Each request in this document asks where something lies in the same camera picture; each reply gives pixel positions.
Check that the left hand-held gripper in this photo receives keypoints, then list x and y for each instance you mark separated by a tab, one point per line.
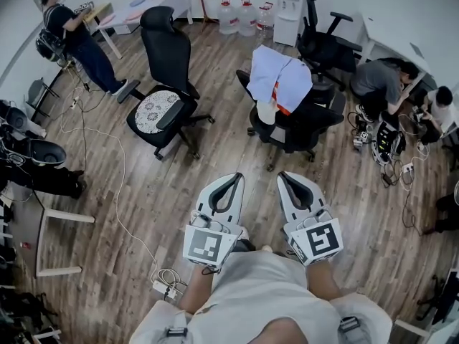
204	246

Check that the person's left shoe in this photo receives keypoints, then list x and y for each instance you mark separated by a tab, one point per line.
245	234

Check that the white water dispenser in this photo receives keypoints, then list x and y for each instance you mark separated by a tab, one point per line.
287	16

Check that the black office chair with headrest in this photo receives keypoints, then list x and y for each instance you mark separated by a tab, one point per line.
322	52

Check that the gray table with white legs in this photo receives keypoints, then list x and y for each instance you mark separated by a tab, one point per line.
25	228

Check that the person's right forearm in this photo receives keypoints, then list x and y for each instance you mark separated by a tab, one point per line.
322	281

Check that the white desk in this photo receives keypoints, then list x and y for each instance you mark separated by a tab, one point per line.
387	34

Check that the gray gripper device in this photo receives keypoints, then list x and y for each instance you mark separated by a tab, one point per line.
362	140

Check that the black mesh office chair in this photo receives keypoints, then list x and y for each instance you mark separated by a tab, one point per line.
305	127

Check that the clear water jug red cap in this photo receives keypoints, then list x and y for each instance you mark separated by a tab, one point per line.
265	18
247	20
227	20

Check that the patterned round seat cushion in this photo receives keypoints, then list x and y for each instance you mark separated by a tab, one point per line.
152	111

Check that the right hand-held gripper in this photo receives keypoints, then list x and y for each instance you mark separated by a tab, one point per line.
322	240

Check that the black high-back office chair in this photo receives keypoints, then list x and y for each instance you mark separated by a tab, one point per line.
165	45

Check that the person's dark trousers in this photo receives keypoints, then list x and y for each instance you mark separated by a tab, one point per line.
244	246

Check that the person's left forearm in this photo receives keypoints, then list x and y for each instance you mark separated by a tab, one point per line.
195	292

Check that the person's white t-shirt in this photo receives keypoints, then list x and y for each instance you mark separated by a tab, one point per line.
258	292

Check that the black white backpack rig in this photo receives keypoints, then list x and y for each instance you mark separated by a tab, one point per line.
387	142

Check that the light blue shirt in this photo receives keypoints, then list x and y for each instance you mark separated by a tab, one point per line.
279	81

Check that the white power strip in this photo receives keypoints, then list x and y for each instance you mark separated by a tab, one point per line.
409	167
164	289

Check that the person's right shoe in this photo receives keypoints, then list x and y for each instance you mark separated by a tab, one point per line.
267	248

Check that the white table with pink items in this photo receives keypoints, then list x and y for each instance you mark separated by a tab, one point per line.
165	2

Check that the person's shoe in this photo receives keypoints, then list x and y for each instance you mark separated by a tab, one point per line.
245	234
267	248

